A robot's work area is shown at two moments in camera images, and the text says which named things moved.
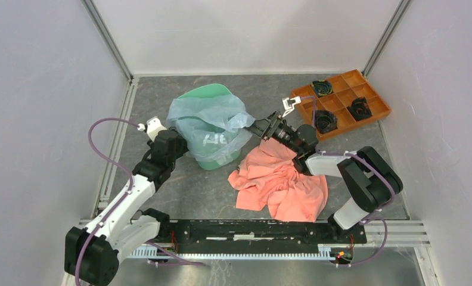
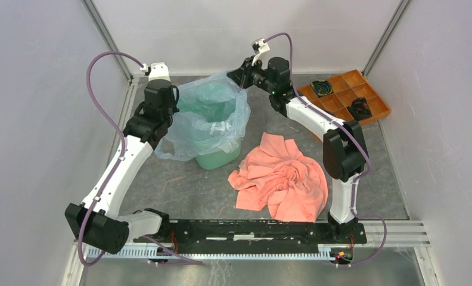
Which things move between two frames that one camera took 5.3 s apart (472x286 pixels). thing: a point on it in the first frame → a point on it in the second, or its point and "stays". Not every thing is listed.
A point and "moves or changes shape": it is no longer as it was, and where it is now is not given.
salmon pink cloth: [269, 177] stays
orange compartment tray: [341, 104] stays
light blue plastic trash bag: [214, 126] moves or changes shape
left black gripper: [182, 146] → [174, 109]
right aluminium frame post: [403, 5] stays
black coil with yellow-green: [322, 87] stays
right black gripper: [262, 127] → [242, 74]
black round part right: [360, 109] stays
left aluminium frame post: [108, 39] stays
